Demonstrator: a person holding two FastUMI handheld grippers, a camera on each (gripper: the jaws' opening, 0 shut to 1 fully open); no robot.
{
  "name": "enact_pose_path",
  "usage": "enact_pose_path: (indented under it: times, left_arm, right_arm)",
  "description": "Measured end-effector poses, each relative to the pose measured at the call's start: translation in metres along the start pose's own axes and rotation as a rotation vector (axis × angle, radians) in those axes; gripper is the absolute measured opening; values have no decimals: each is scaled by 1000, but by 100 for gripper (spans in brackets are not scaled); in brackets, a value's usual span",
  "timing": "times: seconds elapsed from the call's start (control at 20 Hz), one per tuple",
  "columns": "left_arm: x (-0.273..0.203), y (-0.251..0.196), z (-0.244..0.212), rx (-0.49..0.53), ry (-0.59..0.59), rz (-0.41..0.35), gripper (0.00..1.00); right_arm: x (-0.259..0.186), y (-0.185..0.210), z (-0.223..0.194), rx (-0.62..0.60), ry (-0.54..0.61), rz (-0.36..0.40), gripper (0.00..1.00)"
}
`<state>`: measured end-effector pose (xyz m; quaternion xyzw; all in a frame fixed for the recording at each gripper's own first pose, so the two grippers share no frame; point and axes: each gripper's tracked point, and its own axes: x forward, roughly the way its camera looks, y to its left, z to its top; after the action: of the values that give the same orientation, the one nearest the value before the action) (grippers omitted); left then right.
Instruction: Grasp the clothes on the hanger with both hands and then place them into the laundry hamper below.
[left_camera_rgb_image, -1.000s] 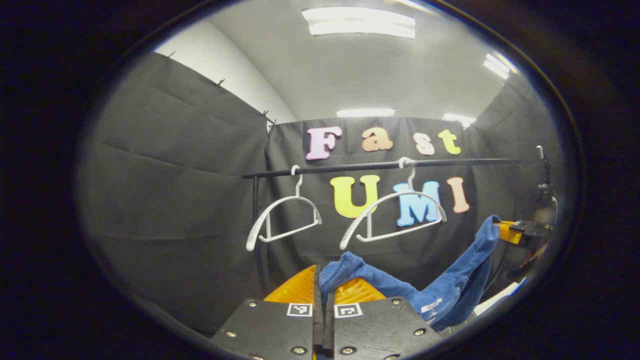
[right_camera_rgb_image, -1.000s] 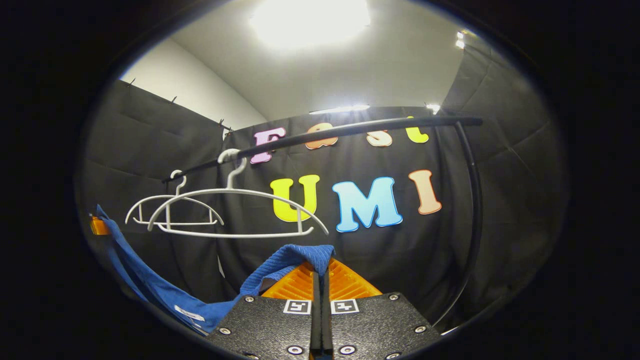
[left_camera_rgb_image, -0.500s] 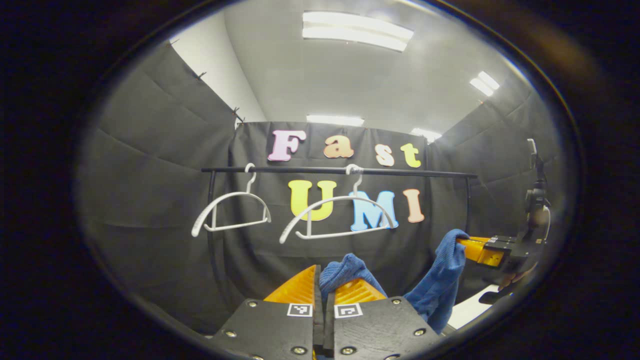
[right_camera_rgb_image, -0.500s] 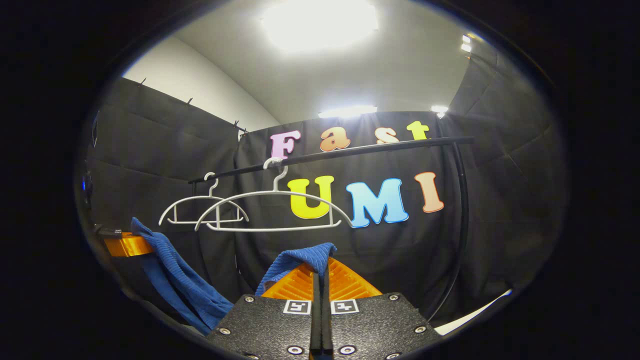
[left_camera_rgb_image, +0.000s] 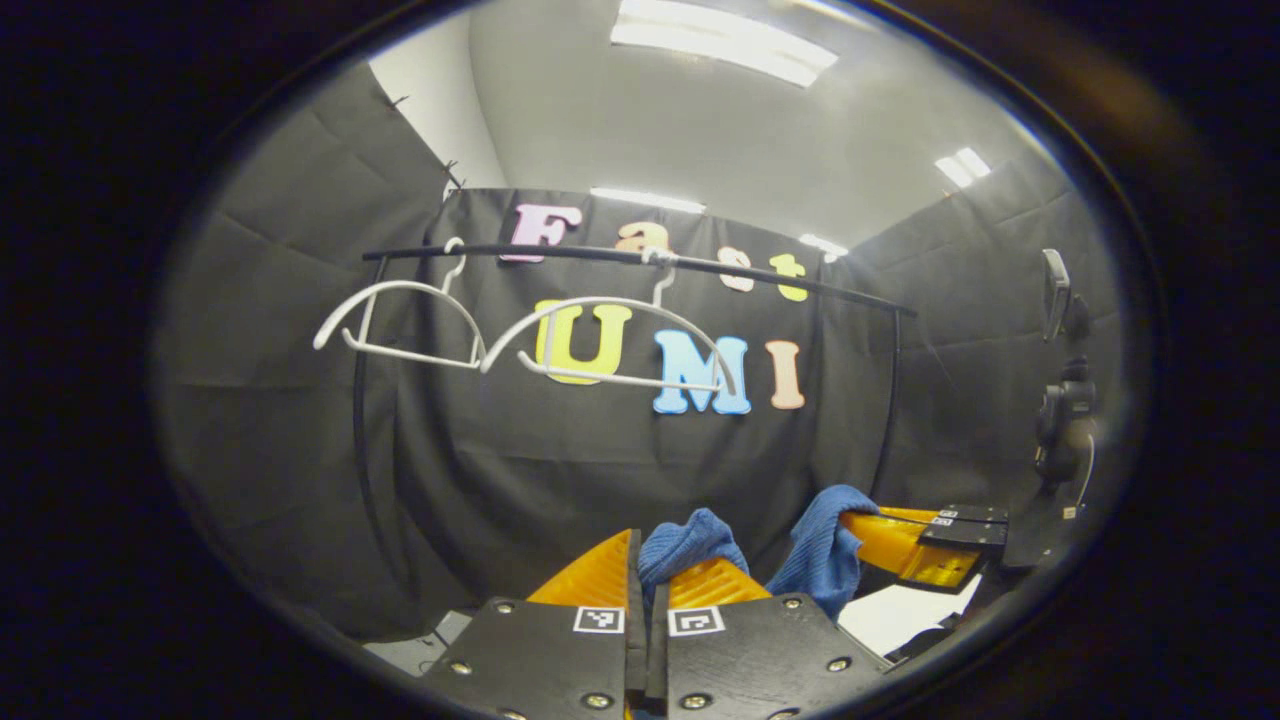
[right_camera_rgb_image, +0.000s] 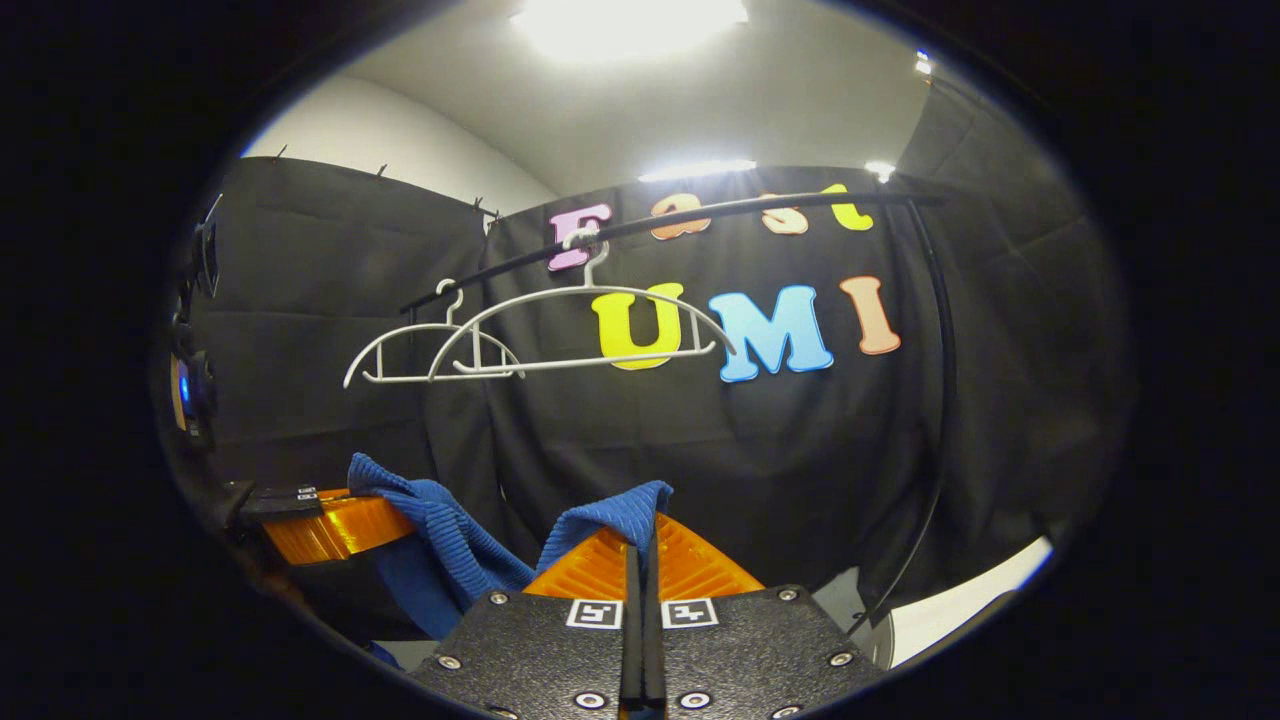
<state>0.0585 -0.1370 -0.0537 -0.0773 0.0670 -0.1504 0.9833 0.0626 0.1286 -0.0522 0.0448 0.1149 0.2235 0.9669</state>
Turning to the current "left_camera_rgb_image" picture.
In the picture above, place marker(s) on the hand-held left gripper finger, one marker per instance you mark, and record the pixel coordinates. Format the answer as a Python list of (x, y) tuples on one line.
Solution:
[(657, 660), (637, 640)]

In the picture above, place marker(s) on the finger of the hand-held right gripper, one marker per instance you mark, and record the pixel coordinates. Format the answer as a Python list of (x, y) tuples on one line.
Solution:
[(900, 550), (960, 513)]

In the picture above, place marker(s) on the white clothes hanger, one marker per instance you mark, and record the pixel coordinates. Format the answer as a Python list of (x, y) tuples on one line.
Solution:
[(600, 299), (410, 284)]

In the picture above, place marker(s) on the black clothes rack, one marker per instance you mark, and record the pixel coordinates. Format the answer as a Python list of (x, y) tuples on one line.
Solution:
[(600, 253)]

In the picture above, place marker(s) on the black tripod with device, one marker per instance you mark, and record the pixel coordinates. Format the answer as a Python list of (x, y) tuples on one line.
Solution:
[(1065, 410)]

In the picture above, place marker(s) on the small ceiling light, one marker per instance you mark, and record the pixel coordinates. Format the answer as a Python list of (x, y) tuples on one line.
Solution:
[(823, 244)]

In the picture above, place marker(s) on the square ceiling light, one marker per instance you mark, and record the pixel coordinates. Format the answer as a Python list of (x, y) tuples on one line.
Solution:
[(962, 167)]

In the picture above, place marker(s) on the black backdrop cloth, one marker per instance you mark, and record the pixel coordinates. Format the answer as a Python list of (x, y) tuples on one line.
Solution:
[(300, 450)]

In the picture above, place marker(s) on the long ceiling light strip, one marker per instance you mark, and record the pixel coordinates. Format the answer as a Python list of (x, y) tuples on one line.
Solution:
[(645, 199)]

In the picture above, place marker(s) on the large ceiling light panel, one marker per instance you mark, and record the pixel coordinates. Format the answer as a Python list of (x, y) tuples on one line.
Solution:
[(720, 40)]

